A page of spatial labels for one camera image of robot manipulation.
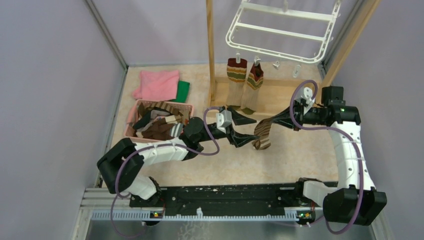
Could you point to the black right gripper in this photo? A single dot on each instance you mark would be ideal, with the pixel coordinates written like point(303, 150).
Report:
point(284, 118)

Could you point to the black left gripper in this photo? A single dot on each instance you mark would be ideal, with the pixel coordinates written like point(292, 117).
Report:
point(236, 138)

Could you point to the brown beige striped sock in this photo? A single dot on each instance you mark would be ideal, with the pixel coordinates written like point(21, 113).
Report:
point(262, 130)

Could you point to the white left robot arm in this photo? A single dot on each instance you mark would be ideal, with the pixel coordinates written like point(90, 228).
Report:
point(120, 167)

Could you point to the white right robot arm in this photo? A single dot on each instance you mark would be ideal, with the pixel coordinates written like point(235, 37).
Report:
point(355, 196)

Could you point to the white clip drying hanger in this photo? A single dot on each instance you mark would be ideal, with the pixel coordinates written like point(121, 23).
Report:
point(283, 32)

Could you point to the wooden rack base tray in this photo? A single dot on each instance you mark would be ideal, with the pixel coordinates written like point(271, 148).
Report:
point(273, 97)

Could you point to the green cloth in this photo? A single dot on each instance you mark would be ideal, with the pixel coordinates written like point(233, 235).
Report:
point(182, 93)

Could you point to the pink towel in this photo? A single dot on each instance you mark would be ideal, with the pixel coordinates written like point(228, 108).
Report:
point(157, 85)

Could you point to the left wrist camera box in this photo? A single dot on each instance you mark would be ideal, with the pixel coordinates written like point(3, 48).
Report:
point(223, 120)

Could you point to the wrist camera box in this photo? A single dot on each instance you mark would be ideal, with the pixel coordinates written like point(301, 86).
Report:
point(304, 97)
point(223, 120)

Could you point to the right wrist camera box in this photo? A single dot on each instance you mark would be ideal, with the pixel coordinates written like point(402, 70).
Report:
point(304, 97)

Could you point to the right wooden rack post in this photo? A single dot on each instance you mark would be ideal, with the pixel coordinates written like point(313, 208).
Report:
point(354, 29)

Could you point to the wooden rack post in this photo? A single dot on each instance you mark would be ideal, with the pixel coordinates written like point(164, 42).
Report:
point(211, 48)
point(354, 29)

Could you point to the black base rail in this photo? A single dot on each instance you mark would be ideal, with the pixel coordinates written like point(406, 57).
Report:
point(280, 194)

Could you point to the left wooden rack post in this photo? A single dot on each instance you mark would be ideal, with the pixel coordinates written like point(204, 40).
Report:
point(211, 48)

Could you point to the white cable duct strip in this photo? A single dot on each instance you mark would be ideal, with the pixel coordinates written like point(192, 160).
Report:
point(291, 215)

